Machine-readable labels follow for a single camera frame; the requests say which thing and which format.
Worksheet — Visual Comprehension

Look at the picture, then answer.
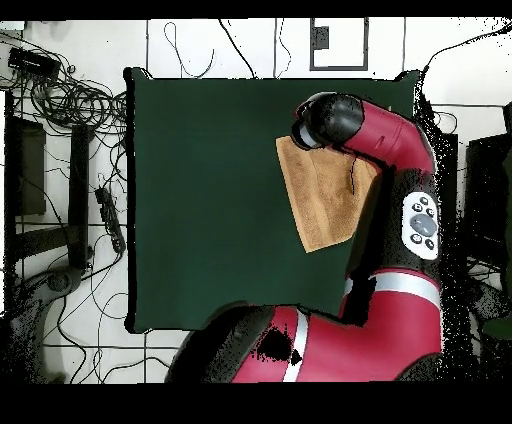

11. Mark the gray tripod base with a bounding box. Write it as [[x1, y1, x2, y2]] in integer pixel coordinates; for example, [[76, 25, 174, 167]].
[[37, 265, 85, 299], [471, 279, 509, 321]]

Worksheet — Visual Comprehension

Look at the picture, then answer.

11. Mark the dark flat panel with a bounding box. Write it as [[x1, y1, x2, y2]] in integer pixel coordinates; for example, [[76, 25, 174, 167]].
[[15, 117, 47, 217]]

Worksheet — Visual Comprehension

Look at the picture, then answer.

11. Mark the dark green tablecloth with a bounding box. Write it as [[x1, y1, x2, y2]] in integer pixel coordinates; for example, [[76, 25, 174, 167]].
[[124, 66, 421, 335]]

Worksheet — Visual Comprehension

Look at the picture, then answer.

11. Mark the gray square frame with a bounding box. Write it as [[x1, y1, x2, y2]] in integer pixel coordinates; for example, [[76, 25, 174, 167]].
[[309, 17, 370, 72]]

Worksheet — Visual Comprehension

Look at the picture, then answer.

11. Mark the tan terry towel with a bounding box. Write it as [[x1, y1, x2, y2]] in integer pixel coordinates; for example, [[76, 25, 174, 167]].
[[275, 135, 383, 254]]

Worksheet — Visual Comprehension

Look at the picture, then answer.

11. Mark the black stand frame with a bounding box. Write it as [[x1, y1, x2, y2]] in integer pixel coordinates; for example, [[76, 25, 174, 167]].
[[3, 90, 95, 273]]

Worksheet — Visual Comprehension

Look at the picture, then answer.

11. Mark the black box with cables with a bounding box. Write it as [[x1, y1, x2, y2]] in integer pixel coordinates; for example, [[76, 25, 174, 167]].
[[7, 46, 62, 81]]

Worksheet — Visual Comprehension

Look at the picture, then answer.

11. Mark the dark monitor panel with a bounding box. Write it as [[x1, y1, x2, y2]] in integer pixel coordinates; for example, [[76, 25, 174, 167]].
[[462, 133, 512, 261]]

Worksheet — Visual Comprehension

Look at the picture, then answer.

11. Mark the black power strip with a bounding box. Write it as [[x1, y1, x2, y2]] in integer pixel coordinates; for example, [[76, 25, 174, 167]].
[[94, 186, 127, 255]]

